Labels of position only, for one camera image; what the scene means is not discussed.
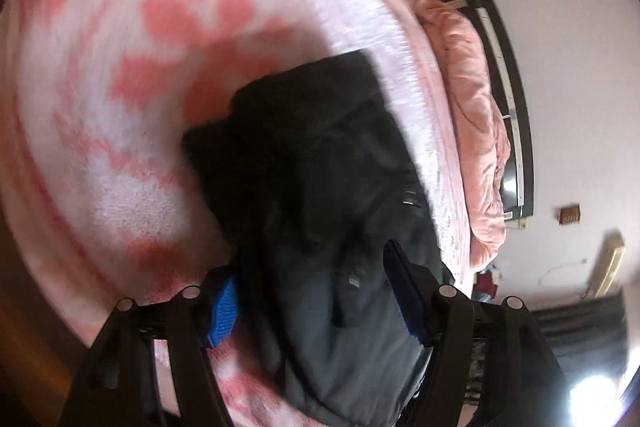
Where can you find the dark wooden headboard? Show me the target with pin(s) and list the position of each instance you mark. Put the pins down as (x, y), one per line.
(520, 107)

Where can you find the red cloth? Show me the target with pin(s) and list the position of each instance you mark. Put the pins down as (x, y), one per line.
(487, 282)

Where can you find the pink comforter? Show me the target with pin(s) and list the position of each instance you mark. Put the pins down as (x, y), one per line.
(475, 107)

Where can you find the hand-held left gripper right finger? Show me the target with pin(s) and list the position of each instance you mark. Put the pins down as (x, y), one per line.
(405, 292)

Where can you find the beige wall unit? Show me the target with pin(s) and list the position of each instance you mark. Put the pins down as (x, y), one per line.
(607, 264)

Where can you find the dark patterned curtain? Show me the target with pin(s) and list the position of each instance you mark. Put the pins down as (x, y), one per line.
(575, 322)

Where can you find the pink and white patterned blanket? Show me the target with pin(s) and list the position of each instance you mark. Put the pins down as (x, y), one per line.
(125, 107)

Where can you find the brown wall box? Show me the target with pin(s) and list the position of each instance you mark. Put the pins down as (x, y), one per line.
(570, 214)

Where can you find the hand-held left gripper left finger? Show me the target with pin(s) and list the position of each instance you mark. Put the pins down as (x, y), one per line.
(222, 312)

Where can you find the black jacket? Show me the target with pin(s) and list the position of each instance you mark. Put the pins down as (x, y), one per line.
(310, 187)

